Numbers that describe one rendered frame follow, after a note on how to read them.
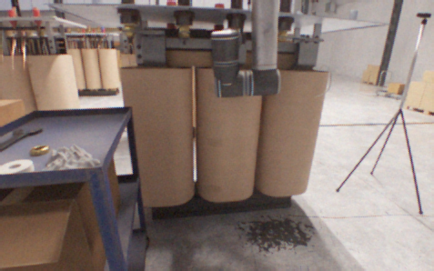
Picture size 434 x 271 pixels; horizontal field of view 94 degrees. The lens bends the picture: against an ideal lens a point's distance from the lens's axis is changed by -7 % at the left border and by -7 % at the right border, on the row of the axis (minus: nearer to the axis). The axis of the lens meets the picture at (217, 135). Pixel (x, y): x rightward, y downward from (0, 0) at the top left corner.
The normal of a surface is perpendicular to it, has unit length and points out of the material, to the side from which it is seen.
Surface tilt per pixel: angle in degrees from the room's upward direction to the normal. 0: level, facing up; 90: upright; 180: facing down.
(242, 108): 90
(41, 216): 26
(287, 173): 90
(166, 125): 90
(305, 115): 90
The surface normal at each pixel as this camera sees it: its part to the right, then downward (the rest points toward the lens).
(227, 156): 0.18, 0.34
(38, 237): 0.12, -0.69
